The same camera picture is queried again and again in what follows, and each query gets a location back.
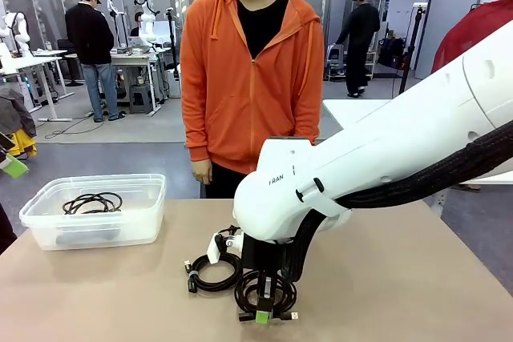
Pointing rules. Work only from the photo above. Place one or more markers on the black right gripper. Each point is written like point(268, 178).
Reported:
point(260, 256)

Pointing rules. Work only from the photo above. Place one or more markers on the person's right forearm orange sleeve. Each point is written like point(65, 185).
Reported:
point(196, 133)

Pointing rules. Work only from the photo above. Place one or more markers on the person's left forearm orange sleeve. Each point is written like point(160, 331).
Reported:
point(310, 117)

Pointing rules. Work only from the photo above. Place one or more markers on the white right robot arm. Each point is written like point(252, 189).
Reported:
point(360, 158)

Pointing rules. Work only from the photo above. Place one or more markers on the person's right hand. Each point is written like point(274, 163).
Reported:
point(202, 171)

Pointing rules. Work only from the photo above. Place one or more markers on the yellow fabric item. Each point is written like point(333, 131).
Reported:
point(24, 146)

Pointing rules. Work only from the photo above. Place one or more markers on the gray jacket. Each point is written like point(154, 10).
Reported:
point(16, 113)

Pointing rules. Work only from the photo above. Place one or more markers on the white background desk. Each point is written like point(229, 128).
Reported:
point(40, 53)

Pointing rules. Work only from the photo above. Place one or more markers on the clear plastic storage container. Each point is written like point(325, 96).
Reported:
point(132, 230)

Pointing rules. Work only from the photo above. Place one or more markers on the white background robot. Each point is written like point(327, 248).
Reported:
point(22, 33)
point(146, 25)

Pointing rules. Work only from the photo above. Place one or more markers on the gray plastic stool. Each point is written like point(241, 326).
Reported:
point(141, 99)

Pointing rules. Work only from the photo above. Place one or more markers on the man with black cap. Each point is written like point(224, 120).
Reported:
point(88, 37)

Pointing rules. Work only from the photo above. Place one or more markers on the cluttered background desk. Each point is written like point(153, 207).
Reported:
point(132, 57)

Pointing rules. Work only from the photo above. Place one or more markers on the person in orange hoodie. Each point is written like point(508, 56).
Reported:
point(240, 97)

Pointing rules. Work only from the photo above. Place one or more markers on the white side table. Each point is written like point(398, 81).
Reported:
point(352, 111)

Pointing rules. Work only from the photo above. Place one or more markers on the white shoe rack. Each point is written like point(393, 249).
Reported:
point(370, 63)

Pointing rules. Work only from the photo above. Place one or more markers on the black bags pile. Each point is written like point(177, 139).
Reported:
point(390, 53)

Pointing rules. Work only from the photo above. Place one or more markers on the black tripod pole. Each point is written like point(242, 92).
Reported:
point(409, 53)

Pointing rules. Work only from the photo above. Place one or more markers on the man dressed in black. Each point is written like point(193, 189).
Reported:
point(360, 29)

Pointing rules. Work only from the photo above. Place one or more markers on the red cape on mannequin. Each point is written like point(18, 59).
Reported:
point(461, 37)

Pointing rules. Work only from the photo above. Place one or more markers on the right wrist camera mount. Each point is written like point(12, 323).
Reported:
point(214, 250)

